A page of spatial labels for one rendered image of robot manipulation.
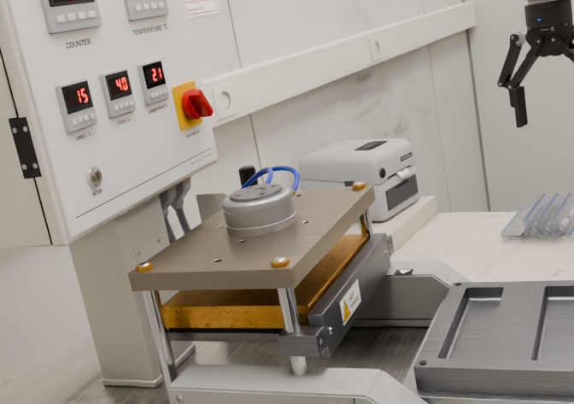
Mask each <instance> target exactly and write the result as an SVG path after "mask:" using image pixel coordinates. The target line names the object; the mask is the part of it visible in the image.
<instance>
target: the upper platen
mask: <svg viewBox="0 0 574 404"><path fill-rule="evenodd" d="M368 240H369V235H368V234H350V235H343V236H342V237H341V238H340V239H339V240H338V241H337V242H336V244H335V245H334V246H333V247H332V248H331V249H330V250H329V251H328V252H327V253H326V255H325V256H324V257H323V258H322V259H321V260H320V261H319V262H318V263H317V265H316V266H315V267H314V268H313V269H312V270H311V271H310V272H309V273H308V275H307V276H306V277H305V278H304V279H303V280H302V281H301V282H300V283H299V284H298V285H297V286H296V287H295V288H294V291H295V296H296V304H297V309H298V313H299V318H300V322H301V326H309V322H308V314H309V313H310V311H311V310H312V309H313V308H314V306H315V305H316V304H317V303H318V301H319V300H320V299H321V297H322V296H323V295H324V294H325V292H326V291H327V290H328V289H329V288H330V287H331V286H332V285H333V283H334V282H335V281H336V280H337V278H338V277H339V276H340V274H341V273H342V272H343V271H344V269H345V268H346V267H347V266H348V264H349V263H350V262H351V260H353V258H355V256H356V255H357V254H358V253H359V251H360V250H361V249H362V248H363V246H364V245H365V244H366V242H367V241H368ZM162 309H163V313H164V317H165V321H166V324H167V328H168V329H169V331H168V335H169V338H170V341H199V342H263V343H278V335H279V333H280V332H281V331H282V330H283V329H284V322H283V318H282V314H281V309H280V305H279V300H278V292H277V289H240V290H180V291H179V292H178V293H177V294H175V295H174V296H173V297H171V298H170V299H169V300H168V301H166V302H165V303H164V304H163V305H162Z"/></svg>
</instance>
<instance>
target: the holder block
mask: <svg viewBox="0 0 574 404"><path fill-rule="evenodd" d="M413 369H414V376H415V381H416V386H417V390H433V391H455V392H478V393H500V394H522V395H565V396H574V280H549V281H506V282H463V283H452V285H451V287H450V289H449V291H448V294H447V296H446V298H445V300H444V302H443V304H442V307H441V309H440V311H439V313H438V315H437V316H436V320H435V322H434V324H433V326H432V327H431V330H430V333H429V335H428V337H427V338H426V340H425V344H424V346H423V348H422V349H421V351H420V353H419V357H418V359H417V360H416V362H415V364H414V366H413Z"/></svg>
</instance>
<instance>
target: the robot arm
mask: <svg viewBox="0 0 574 404"><path fill-rule="evenodd" d="M527 3H528V5H525V6H524V13H525V22H526V26H527V33H521V32H516V33H514V34H512V35H511V36H510V48H509V51H508V53H507V58H506V60H505V62H504V65H503V68H502V70H501V75H500V77H499V80H498V83H497V84H498V86H499V87H504V88H507V89H508V91H509V98H510V105H511V107H512V108H515V117H516V125H517V128H520V127H522V126H525V125H527V124H528V120H527V112H526V103H525V94H524V87H523V86H520V84H521V82H522V81H523V79H524V77H525V76H526V74H527V73H528V72H529V71H530V69H531V67H532V66H533V64H534V63H535V61H536V59H537V58H538V57H539V56H541V57H546V56H560V55H562V54H564V55H565V56H566V57H568V58H570V59H571V60H572V61H573V62H574V43H573V42H572V41H573V39H574V26H573V23H572V20H573V17H572V6H571V0H527ZM525 40H526V42H527V43H528V44H529V45H530V47H531V48H530V50H529V52H528V53H527V55H526V57H525V59H524V61H523V62H522V64H521V65H520V67H519V68H518V70H517V72H516V73H515V74H514V75H513V70H514V68H515V66H516V63H517V60H518V56H519V53H520V51H521V48H522V45H523V44H524V41H525ZM512 75H513V77H512ZM511 78H512V79H511Z"/></svg>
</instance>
